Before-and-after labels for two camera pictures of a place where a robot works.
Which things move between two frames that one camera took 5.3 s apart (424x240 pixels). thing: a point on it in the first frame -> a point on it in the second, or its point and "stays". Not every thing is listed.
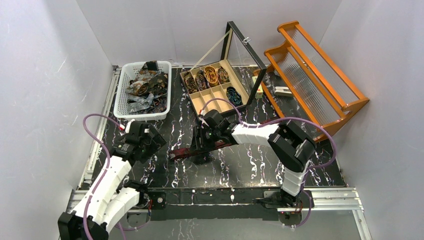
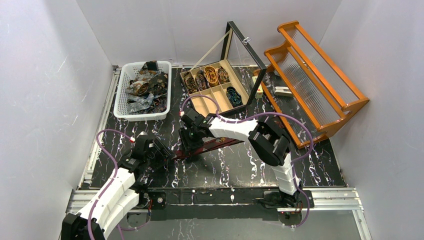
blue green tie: x=234 y=96 stays
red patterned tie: x=182 y=153 stays
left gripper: x=154 y=139 -> x=160 y=149
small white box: x=283 y=91 stays
